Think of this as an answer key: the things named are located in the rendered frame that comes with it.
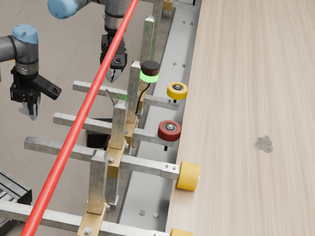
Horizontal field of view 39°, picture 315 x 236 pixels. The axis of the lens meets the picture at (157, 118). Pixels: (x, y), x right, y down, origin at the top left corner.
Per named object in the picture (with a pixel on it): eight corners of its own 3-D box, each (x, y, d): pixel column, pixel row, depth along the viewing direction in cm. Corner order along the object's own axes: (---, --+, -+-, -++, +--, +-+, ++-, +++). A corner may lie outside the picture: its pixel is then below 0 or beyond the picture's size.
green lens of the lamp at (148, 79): (138, 80, 143) (139, 74, 142) (141, 70, 148) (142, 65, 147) (156, 84, 143) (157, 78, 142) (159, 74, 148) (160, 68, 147)
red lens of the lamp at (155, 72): (139, 74, 142) (140, 68, 140) (142, 64, 147) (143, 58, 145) (157, 77, 142) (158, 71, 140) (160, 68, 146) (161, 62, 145)
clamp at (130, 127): (116, 144, 154) (117, 134, 151) (123, 121, 165) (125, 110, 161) (131, 148, 154) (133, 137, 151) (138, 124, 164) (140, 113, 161)
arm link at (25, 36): (5, 25, 136) (31, 20, 141) (8, 55, 143) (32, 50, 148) (16, 37, 132) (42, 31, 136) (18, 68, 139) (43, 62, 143)
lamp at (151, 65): (133, 119, 154) (140, 67, 141) (136, 109, 158) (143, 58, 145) (149, 122, 154) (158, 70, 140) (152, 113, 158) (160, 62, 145)
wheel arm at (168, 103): (72, 92, 178) (72, 83, 176) (74, 87, 181) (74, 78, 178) (177, 113, 177) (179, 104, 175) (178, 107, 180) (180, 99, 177)
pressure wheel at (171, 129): (153, 155, 156) (157, 130, 149) (156, 140, 162) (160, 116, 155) (175, 159, 156) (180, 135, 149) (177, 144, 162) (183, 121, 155)
